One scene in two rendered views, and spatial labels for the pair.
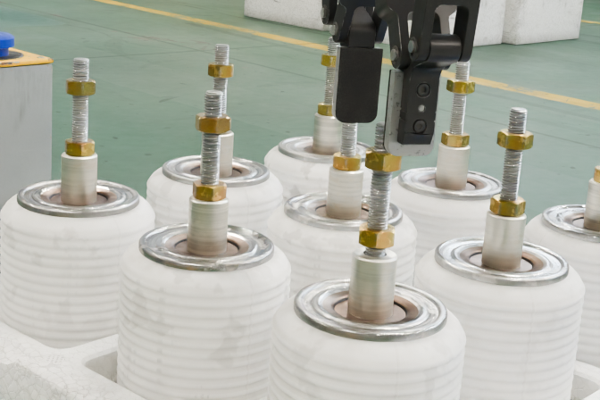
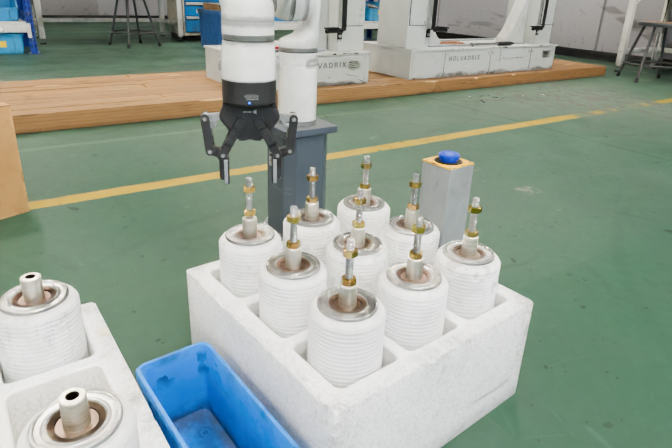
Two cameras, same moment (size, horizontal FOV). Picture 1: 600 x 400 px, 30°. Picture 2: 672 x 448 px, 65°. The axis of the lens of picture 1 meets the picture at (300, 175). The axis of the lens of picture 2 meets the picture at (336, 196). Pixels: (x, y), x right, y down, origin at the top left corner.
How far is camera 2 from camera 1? 1.08 m
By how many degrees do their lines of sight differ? 93
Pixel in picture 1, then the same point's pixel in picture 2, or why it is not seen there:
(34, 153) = (439, 201)
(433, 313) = (240, 241)
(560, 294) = (263, 274)
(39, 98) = (443, 182)
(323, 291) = (263, 228)
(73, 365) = not seen: hidden behind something
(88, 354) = not seen: hidden behind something
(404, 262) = (334, 266)
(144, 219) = (352, 214)
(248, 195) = (387, 232)
